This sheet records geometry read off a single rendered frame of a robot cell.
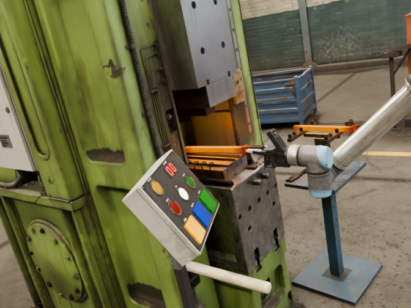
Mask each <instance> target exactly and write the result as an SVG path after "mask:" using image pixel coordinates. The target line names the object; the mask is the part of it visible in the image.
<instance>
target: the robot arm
mask: <svg viewBox="0 0 411 308"><path fill-rule="evenodd" d="M410 111H411V74H410V75H409V76H408V77H406V79H405V85H404V86H403V87H402V88H401V89H400V90H399V91H398V92H397V93H396V94H394V95H393V96H392V97H391V98H390V99H389V100H388V101H387V102H386V103H385V104H384V105H383V106H382V107H381V108H380V109H379V110H378V111H377V112H375V113H374V114H373V115H372V116H371V117H370V118H369V119H368V120H367V121H366V122H365V123H364V124H362V126H361V127H359V129H357V130H356V131H355V132H354V133H353V134H352V135H351V136H350V137H349V138H348V139H346V140H345V141H344V142H343V143H342V144H341V145H340V146H339V147H338V148H337V149H336V150H335V151H334V152H333V153H332V150H331V149H330V148H329V147H327V146H322V145H293V144H292V145H290V147H288V146H287V145H286V144H285V142H284V141H283V140H282V138H281V136H280V135H279V134H278V132H277V131H276V130H275V128H272V129H271V130H269V131H268V132H267V133H266V134H267V136H268V137H269V139H270V140H271V141H272V143H273V145H271V144H267V145H264V146H265V147H264V149H263V150H262V149H261V148H248V149H247V150H246V152H248V153H250V154H251V157H252V159H253V161H254V162H257V161H258V158H262V157H263V156H264V167H267V165H268V166H269V165H271V164H272V167H269V168H276V167H291V166H299V167H306V172H307V177H308V188H309V190H308V191H309V194H310V196H311V197H314V198H320V199H321V198H326V197H329V196H330V195H331V192H332V190H331V185H332V184H333V182H334V180H335V179H336V177H337V176H338V175H339V174H340V173H342V172H343V171H344V170H345V169H346V167H347V166H349V165H350V164H351V163H352V162H354V161H355V160H356V159H357V158H358V157H359V156H360V155H361V154H362V153H364V152H365V151H366V150H367V149H368V148H370V146H372V145H373V144H374V143H375V142H376V141H378V140H379V139H380V138H381V137H382V136H383V135H384V134H385V133H386V132H388V131H389V130H390V129H391V128H393V127H394V126H395V125H396V124H397V123H398V122H399V121H400V120H401V119H403V118H404V117H405V116H406V115H407V114H408V113H409V112H410Z"/></svg>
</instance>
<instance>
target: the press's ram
mask: <svg viewBox="0 0 411 308"><path fill-rule="evenodd" d="M152 5H153V8H154V13H155V18H156V22H157V27H158V31H159V35H160V40H161V45H162V48H163V54H164V57H165V62H166V67H167V71H168V75H169V80H170V84H171V89H172V91H173V90H188V89H199V88H202V87H204V86H206V85H208V84H211V83H214V82H216V81H219V80H221V79H224V78H226V77H228V76H231V75H234V74H236V73H237V66H236V62H235V55H234V49H233V44H232V37H231V31H230V27H229V20H228V13H227V9H226V2H225V0H152Z"/></svg>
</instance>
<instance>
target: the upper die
mask: <svg viewBox="0 0 411 308"><path fill-rule="evenodd" d="M172 94H173V97H174V102H175V106H176V109H196V108H211V107H213V106H215V105H217V104H219V103H222V102H224V101H226V100H228V99H230V98H232V97H234V96H235V90H234V84H233V80H232V75H231V76H228V77H226V78H224V79H221V80H219V81H216V82H213V83H211V84H208V85H206V86H204V87H202V88H199V89H188V90H173V91H172Z"/></svg>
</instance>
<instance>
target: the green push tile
mask: <svg viewBox="0 0 411 308"><path fill-rule="evenodd" d="M198 199H199V200H200V201H201V202H202V203H203V204H204V205H205V207H206V208H207V209H208V210H209V211H210V212H211V214H212V213H213V212H214V210H215V207H216V205H217V203H216V202H215V201H214V199H213V198H212V197H211V196H210V195H209V193H208V192H207V191H206V190H205V189H203V190H202V191H201V193H200V195H199V197H198Z"/></svg>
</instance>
